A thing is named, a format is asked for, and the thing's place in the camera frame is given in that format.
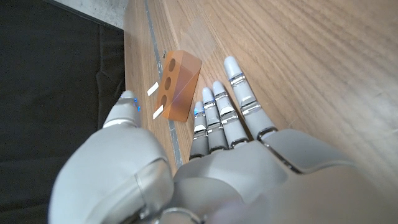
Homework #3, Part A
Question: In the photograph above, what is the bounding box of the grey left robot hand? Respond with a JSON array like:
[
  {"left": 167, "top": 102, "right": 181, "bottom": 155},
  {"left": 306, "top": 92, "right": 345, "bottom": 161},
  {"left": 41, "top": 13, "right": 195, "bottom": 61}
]
[{"left": 48, "top": 55, "right": 398, "bottom": 224}]

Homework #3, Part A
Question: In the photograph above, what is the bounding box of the brown block with holes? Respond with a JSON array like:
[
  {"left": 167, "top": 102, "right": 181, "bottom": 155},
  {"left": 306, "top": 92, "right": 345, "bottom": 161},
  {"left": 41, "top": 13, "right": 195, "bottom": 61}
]
[{"left": 154, "top": 49, "right": 203, "bottom": 123}]

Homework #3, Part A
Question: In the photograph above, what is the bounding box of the grey tape outline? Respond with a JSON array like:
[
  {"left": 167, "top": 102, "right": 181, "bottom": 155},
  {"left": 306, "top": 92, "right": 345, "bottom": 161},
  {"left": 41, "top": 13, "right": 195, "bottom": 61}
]
[{"left": 143, "top": 0, "right": 184, "bottom": 169}]

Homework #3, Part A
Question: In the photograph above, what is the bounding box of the black backdrop curtain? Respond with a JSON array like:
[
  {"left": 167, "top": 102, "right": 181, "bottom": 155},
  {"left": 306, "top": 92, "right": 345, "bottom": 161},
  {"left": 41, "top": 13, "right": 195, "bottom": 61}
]
[{"left": 0, "top": 0, "right": 127, "bottom": 224}]

